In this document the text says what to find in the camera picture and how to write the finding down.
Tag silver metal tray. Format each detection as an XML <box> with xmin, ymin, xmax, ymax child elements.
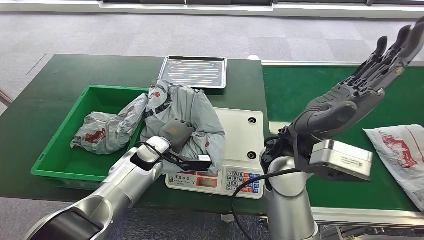
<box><xmin>158</xmin><ymin>55</ymin><xmax>228</xmax><ymax>90</ymax></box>

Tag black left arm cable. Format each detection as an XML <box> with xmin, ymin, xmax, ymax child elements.
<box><xmin>134</xmin><ymin>141</ymin><xmax>190</xmax><ymax>167</ymax></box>

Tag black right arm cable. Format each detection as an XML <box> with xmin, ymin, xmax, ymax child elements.
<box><xmin>230</xmin><ymin>168</ymin><xmax>301</xmax><ymax>240</ymax></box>

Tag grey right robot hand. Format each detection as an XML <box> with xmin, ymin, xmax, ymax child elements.
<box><xmin>287</xmin><ymin>15</ymin><xmax>424</xmax><ymax>148</ymax></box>

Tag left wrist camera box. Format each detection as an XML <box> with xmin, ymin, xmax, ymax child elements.
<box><xmin>170</xmin><ymin>154</ymin><xmax>213</xmax><ymax>172</ymax></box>

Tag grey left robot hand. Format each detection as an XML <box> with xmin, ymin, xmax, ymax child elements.
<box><xmin>158</xmin><ymin>118</ymin><xmax>197</xmax><ymax>154</ymax></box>

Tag white window ledge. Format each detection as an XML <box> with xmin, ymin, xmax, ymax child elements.
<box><xmin>0</xmin><ymin>0</ymin><xmax>424</xmax><ymax>19</ymax></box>

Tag green conveyor belt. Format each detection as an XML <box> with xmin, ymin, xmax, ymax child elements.
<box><xmin>262</xmin><ymin>66</ymin><xmax>424</xmax><ymax>210</ymax></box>

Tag dark metal bar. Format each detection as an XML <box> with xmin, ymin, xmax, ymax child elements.
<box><xmin>0</xmin><ymin>89</ymin><xmax>13</xmax><ymax>107</ymax></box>

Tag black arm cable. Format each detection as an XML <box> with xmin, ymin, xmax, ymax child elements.
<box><xmin>134</xmin><ymin>141</ymin><xmax>190</xmax><ymax>167</ymax></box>
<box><xmin>230</xmin><ymin>168</ymin><xmax>301</xmax><ymax>240</ymax></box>

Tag grey courier bag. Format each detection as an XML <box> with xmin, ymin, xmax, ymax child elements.
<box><xmin>140</xmin><ymin>78</ymin><xmax>227</xmax><ymax>175</ymax></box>
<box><xmin>70</xmin><ymin>93</ymin><xmax>149</xmax><ymax>156</ymax></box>

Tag white courier bag red print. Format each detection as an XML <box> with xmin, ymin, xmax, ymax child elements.
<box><xmin>362</xmin><ymin>124</ymin><xmax>424</xmax><ymax>213</ymax></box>

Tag green plastic bin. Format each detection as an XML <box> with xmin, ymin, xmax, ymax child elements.
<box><xmin>30</xmin><ymin>84</ymin><xmax>150</xmax><ymax>191</ymax></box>

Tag white electronic scale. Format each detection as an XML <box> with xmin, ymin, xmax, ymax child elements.
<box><xmin>164</xmin><ymin>107</ymin><xmax>265</xmax><ymax>200</ymax></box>

